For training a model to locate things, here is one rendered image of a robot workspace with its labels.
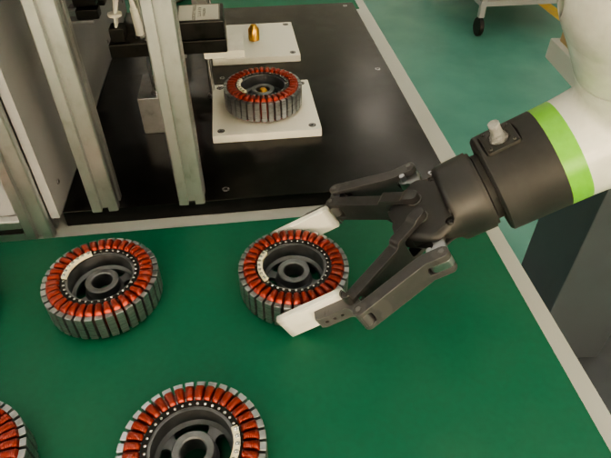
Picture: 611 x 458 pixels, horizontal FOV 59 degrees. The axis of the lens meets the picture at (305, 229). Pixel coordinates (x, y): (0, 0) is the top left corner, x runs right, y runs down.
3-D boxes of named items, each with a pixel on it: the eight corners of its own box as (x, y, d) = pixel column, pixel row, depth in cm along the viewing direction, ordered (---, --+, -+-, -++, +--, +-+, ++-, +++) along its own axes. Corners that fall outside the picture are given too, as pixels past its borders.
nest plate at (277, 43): (291, 27, 104) (291, 21, 103) (300, 61, 93) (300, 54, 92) (213, 32, 102) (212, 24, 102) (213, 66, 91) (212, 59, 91)
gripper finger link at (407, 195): (414, 201, 50) (418, 189, 51) (320, 201, 58) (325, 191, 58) (428, 226, 53) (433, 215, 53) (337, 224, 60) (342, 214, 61)
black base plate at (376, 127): (352, 12, 116) (352, 1, 114) (448, 194, 69) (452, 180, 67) (128, 23, 111) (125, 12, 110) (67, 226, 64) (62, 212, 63)
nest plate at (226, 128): (307, 85, 86) (307, 78, 85) (322, 136, 75) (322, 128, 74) (213, 92, 85) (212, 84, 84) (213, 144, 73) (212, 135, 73)
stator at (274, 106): (291, 83, 84) (291, 60, 82) (310, 119, 76) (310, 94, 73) (220, 92, 82) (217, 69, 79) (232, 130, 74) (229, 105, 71)
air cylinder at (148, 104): (184, 105, 81) (177, 71, 78) (181, 131, 76) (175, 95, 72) (149, 107, 81) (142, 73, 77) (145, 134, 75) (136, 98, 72)
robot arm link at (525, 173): (583, 230, 48) (541, 169, 55) (555, 134, 41) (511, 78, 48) (517, 257, 50) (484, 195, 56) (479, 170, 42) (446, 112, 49)
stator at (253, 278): (340, 247, 61) (341, 223, 59) (355, 326, 53) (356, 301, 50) (241, 253, 60) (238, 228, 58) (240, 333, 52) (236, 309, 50)
